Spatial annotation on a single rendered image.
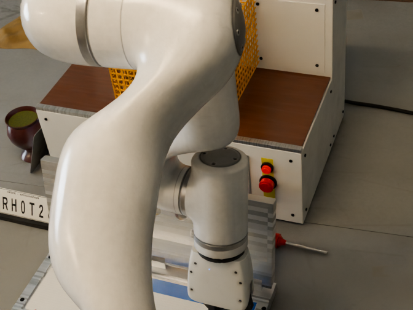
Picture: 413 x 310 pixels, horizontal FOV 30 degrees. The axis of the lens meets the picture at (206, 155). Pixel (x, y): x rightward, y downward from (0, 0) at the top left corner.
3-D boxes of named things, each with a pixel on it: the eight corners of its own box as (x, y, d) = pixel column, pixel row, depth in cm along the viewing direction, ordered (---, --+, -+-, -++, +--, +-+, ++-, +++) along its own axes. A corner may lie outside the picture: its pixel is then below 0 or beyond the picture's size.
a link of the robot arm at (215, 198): (179, 237, 117) (236, 251, 114) (176, 163, 111) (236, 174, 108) (201, 208, 124) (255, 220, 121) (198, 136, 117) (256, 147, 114)
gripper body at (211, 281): (180, 248, 119) (183, 304, 124) (244, 261, 115) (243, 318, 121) (199, 221, 125) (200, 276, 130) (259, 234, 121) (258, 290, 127)
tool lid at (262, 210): (39, 159, 139) (45, 154, 141) (53, 243, 149) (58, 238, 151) (273, 204, 125) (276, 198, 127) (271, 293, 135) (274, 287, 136)
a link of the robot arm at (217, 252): (182, 238, 117) (183, 254, 119) (237, 251, 114) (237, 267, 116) (202, 210, 124) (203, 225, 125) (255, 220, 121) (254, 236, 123)
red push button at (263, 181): (257, 193, 145) (255, 179, 142) (260, 186, 146) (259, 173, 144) (274, 196, 144) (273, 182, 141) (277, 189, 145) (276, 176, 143)
